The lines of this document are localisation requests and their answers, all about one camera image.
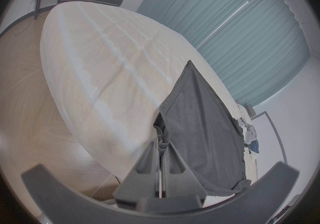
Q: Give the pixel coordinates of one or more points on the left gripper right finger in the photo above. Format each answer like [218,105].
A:
[180,183]

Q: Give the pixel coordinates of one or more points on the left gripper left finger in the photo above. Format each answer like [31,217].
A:
[142,180]

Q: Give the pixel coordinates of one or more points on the black T-shirt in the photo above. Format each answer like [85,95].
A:
[200,117]

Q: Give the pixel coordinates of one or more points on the pile of clothes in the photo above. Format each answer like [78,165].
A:
[250,132]

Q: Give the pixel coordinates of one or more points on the bed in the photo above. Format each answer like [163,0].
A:
[100,67]

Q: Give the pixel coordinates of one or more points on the white printed pillow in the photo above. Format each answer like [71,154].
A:
[243,112]

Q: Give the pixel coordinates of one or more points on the grey bedside table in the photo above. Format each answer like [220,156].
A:
[248,109]

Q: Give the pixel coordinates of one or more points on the blue-green curtain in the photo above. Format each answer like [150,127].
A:
[257,50]
[195,0]

